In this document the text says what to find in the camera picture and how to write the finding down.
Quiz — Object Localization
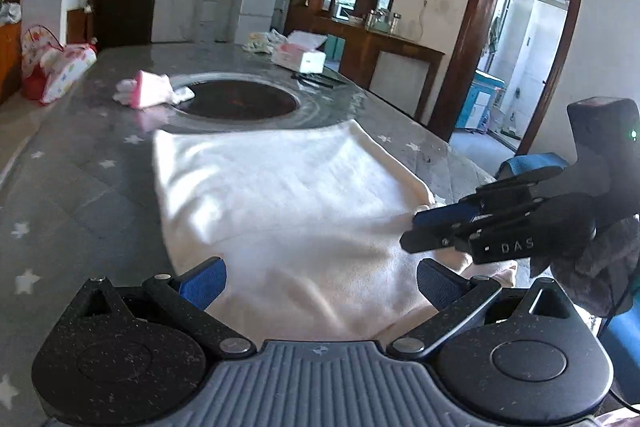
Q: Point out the blue cloth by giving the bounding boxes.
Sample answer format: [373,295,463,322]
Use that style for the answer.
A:
[500,153,571,180]
[597,311,640,390]

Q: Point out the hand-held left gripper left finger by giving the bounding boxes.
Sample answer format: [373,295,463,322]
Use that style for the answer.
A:
[65,257,256,358]

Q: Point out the cream fleece garment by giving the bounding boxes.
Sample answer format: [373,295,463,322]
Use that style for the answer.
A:
[152,119,518,340]

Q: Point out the small wooden cabinet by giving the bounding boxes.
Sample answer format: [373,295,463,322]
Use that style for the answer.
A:
[66,4,98,45]

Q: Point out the small pink cloth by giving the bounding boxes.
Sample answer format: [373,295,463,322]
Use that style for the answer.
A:
[114,69,196,110]

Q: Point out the small blue cabinet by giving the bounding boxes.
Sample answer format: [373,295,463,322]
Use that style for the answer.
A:
[455,69,507,132]

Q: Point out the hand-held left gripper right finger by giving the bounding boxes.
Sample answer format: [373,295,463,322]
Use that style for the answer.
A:
[386,258,581,358]

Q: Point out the printed white bag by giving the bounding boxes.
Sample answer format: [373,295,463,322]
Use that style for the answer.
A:
[243,29,288,54]

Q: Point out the person's right forearm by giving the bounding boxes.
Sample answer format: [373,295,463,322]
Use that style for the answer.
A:
[530,214,640,323]

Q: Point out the red white floral bag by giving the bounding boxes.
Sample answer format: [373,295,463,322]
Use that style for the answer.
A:
[20,24,98,105]

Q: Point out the round black hotplate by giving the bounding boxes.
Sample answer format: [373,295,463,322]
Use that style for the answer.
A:
[172,73,321,135]

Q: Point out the wooden shelf cabinet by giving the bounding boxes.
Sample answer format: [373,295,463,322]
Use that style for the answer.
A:
[0,0,40,102]

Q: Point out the pink white tissue box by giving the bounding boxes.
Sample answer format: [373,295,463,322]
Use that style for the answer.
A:
[271,31,328,74]

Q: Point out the dark wooden door frame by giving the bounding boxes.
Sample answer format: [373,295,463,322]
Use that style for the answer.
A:
[427,0,591,156]

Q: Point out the white water dispenser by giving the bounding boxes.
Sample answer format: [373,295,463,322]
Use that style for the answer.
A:
[194,0,221,42]

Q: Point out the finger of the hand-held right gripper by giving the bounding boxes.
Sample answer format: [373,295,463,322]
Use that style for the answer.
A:
[400,202,543,254]
[412,167,568,229]

